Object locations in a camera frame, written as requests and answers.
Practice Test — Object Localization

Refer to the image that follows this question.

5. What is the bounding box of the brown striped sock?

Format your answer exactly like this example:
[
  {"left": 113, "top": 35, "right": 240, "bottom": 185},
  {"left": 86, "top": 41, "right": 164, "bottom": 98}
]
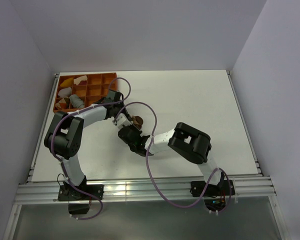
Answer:
[{"left": 131, "top": 115, "right": 144, "bottom": 130}]

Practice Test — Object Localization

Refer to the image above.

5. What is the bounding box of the grey sock with black stripes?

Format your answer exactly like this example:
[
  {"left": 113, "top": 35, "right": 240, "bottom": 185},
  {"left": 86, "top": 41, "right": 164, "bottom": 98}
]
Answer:
[{"left": 69, "top": 94, "right": 85, "bottom": 109}]

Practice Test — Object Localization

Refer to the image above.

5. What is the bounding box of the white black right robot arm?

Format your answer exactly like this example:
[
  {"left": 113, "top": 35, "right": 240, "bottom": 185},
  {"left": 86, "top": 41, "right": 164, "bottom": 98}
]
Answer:
[{"left": 113, "top": 120, "right": 218, "bottom": 178}]

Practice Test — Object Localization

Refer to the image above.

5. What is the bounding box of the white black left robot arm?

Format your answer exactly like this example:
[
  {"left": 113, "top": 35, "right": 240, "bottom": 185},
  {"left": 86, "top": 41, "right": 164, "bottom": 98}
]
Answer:
[{"left": 44, "top": 90, "right": 124, "bottom": 200}]

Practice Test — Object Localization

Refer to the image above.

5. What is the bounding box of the white maroon rolled sock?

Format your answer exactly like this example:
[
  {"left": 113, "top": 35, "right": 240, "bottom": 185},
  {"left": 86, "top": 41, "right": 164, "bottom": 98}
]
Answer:
[{"left": 73, "top": 75, "right": 88, "bottom": 86}]

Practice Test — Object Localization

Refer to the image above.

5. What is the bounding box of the orange wooden compartment tray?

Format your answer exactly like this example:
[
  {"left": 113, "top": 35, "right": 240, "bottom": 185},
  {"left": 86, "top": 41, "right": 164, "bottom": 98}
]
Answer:
[{"left": 52, "top": 72, "right": 118, "bottom": 112}]

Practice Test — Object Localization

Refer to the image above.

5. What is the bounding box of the yellow rolled sock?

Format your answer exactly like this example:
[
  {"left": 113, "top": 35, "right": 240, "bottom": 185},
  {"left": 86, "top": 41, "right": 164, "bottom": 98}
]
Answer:
[{"left": 60, "top": 77, "right": 74, "bottom": 88}]

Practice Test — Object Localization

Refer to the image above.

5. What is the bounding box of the orange white rolled sock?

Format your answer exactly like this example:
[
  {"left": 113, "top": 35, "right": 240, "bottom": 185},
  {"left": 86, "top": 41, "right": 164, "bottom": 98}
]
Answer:
[{"left": 54, "top": 97, "right": 70, "bottom": 110}]

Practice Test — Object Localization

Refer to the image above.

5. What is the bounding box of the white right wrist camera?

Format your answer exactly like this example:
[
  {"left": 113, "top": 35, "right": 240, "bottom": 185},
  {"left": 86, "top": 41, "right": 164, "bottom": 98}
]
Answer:
[{"left": 112, "top": 113, "right": 132, "bottom": 130}]

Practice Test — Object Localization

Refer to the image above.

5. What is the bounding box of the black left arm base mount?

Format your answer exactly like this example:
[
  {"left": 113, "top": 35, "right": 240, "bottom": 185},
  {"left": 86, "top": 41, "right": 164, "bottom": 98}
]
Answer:
[{"left": 57, "top": 181, "right": 104, "bottom": 217}]

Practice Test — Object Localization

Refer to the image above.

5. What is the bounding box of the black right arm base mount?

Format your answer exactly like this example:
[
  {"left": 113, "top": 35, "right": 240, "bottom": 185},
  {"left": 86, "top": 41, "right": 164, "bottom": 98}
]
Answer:
[{"left": 190, "top": 180, "right": 236, "bottom": 212}]

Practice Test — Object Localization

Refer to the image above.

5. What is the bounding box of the aluminium table edge rail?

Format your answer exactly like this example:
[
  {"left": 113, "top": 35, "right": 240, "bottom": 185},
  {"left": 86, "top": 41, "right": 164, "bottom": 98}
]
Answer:
[{"left": 226, "top": 70, "right": 263, "bottom": 175}]

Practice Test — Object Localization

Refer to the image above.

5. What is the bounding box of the aluminium front frame rail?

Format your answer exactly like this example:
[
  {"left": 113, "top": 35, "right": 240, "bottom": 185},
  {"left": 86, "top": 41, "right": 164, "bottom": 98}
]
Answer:
[{"left": 13, "top": 175, "right": 277, "bottom": 205}]

